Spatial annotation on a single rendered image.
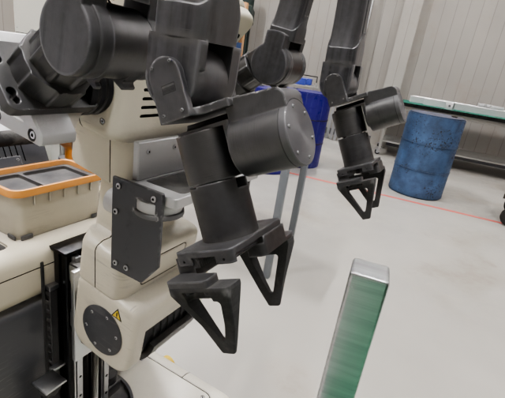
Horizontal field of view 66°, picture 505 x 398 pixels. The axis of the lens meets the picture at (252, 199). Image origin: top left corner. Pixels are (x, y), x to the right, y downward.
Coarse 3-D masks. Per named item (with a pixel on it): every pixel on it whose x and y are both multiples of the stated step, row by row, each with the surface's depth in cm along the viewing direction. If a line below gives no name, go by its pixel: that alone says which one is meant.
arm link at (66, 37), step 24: (48, 0) 37; (72, 0) 36; (96, 0) 36; (144, 0) 40; (48, 24) 38; (72, 24) 36; (96, 24) 36; (48, 48) 39; (72, 48) 37; (96, 48) 36; (72, 72) 38; (96, 72) 39
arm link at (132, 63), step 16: (112, 16) 38; (128, 16) 40; (128, 32) 39; (144, 32) 41; (128, 48) 40; (144, 48) 41; (112, 64) 39; (128, 64) 41; (144, 64) 43; (96, 80) 41; (128, 80) 44
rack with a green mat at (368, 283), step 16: (352, 272) 30; (368, 272) 30; (384, 272) 30; (352, 288) 30; (368, 288) 29; (384, 288) 29; (352, 304) 30; (368, 304) 30; (352, 320) 31; (368, 320) 30; (336, 336) 31; (352, 336) 31; (368, 336) 30; (336, 352) 32; (352, 352) 31; (336, 368) 32; (352, 368) 32; (320, 384) 34; (336, 384) 33; (352, 384) 32
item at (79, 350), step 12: (72, 264) 82; (72, 276) 79; (72, 288) 80; (72, 300) 81; (72, 312) 82; (180, 312) 81; (72, 324) 83; (156, 324) 74; (168, 324) 78; (180, 324) 80; (72, 336) 84; (144, 336) 72; (156, 336) 77; (168, 336) 77; (72, 348) 85; (84, 348) 87; (144, 348) 75; (156, 348) 76
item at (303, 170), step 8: (304, 168) 251; (280, 176) 214; (288, 176) 216; (304, 176) 252; (280, 184) 216; (304, 184) 256; (280, 192) 217; (296, 192) 257; (280, 200) 218; (296, 200) 259; (280, 208) 219; (296, 208) 260; (280, 216) 223; (296, 216) 262; (296, 224) 267; (272, 256) 230; (264, 264) 233; (272, 264) 235; (264, 272) 235
